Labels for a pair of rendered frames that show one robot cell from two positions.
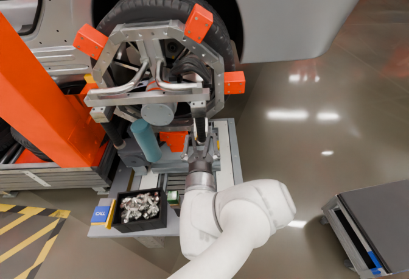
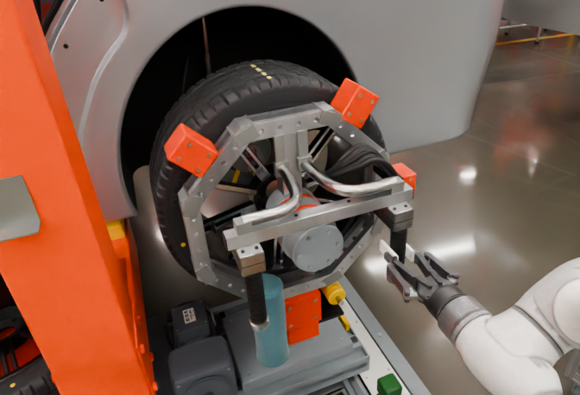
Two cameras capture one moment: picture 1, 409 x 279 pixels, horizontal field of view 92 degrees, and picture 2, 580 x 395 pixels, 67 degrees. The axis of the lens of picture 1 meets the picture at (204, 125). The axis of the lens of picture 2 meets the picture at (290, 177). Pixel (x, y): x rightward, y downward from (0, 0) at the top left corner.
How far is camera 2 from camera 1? 0.57 m
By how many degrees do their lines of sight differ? 25
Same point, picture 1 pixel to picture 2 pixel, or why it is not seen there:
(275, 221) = not seen: outside the picture
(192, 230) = (519, 361)
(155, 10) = (288, 92)
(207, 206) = (519, 322)
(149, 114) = (305, 251)
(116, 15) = (230, 106)
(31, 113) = (100, 292)
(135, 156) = (216, 379)
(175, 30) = (331, 115)
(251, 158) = (403, 332)
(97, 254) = not seen: outside the picture
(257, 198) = not seen: outside the picture
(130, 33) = (267, 126)
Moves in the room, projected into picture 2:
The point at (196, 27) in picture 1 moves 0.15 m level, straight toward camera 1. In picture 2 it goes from (359, 106) to (398, 128)
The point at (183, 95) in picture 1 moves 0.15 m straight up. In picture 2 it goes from (379, 199) to (382, 134)
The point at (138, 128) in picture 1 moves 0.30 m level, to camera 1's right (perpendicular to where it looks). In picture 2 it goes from (267, 291) to (374, 251)
